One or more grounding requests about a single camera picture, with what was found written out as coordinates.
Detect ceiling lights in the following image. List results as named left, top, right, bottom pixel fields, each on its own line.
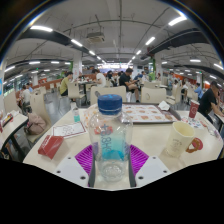
left=3, top=14, right=224, bottom=81

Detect dark tray with printed liner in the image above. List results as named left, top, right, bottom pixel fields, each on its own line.
left=121, top=102, right=180, bottom=125

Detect crumpled white napkin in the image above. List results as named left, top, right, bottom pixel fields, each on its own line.
left=157, top=100, right=171, bottom=112

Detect small clear sanitizer bottle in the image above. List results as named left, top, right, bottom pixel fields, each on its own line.
left=70, top=101, right=82, bottom=123

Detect crumpled food wrapper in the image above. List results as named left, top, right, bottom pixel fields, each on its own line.
left=82, top=103, right=98, bottom=128

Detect small red box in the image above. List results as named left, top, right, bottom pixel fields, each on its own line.
left=37, top=134, right=64, bottom=160

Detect beige chair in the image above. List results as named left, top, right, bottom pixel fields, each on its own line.
left=89, top=85, right=128, bottom=106
left=140, top=87, right=167, bottom=104

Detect clear blue-capped water bottle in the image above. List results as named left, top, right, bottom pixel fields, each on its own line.
left=87, top=93, right=134, bottom=184

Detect neighbouring beige table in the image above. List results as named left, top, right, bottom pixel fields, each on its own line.
left=0, top=109, right=29, bottom=151

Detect pink backpack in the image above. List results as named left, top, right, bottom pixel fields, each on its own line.
left=24, top=112, right=48, bottom=136

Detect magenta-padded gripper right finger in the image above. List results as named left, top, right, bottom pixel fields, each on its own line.
left=128, top=143, right=172, bottom=188

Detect group of beige chairs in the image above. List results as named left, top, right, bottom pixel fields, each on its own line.
left=141, top=79, right=191, bottom=104

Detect ceiling air conditioner unit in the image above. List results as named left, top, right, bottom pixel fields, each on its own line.
left=87, top=31, right=106, bottom=44

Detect colourful printed leaflet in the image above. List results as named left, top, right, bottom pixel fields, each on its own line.
left=181, top=115, right=209, bottom=130

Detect red paper cup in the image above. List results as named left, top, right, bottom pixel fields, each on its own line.
left=188, top=99, right=201, bottom=120

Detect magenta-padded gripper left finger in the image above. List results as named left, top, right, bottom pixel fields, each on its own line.
left=53, top=143, right=98, bottom=188

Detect person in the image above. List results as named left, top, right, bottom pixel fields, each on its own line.
left=59, top=70, right=74, bottom=97
left=19, top=83, right=33, bottom=106
left=118, top=67, right=141, bottom=103
left=92, top=68, right=107, bottom=88
left=198, top=80, right=221, bottom=124

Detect white printed paper card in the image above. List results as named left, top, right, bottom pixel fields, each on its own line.
left=52, top=121, right=88, bottom=139

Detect cream mug with pretzel handle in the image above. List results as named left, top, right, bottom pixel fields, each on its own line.
left=165, top=120, right=204, bottom=159

